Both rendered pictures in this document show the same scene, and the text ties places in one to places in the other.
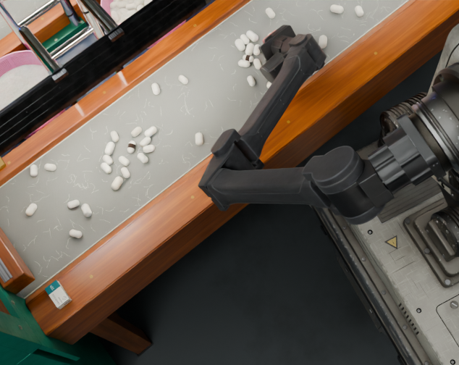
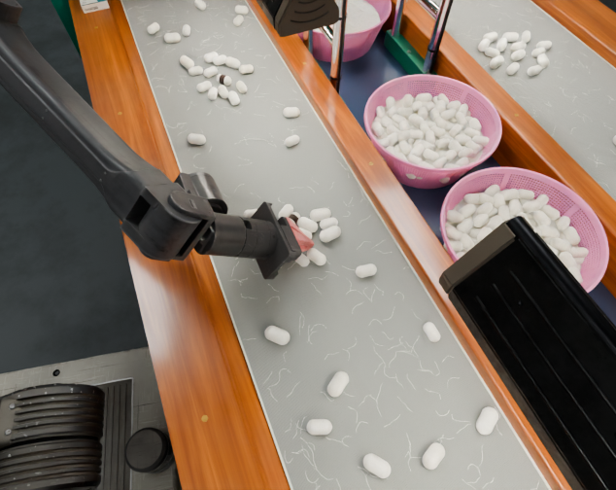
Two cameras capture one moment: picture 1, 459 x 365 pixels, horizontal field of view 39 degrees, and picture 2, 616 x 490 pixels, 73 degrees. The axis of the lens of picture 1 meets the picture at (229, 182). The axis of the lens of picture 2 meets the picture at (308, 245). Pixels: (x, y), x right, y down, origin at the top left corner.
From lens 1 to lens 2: 1.45 m
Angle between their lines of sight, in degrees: 37
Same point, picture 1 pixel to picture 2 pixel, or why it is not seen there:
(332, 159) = not seen: outside the picture
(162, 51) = (340, 122)
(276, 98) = (49, 100)
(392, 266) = not seen: outside the picture
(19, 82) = (358, 16)
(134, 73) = (319, 91)
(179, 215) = (106, 98)
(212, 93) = (259, 169)
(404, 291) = not seen: outside the picture
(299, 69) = (104, 167)
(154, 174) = (180, 95)
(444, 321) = not seen: outside the picture
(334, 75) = (195, 327)
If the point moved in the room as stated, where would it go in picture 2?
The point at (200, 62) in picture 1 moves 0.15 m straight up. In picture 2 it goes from (314, 166) to (315, 102)
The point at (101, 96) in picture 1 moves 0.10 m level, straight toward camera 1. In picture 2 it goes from (299, 60) to (255, 68)
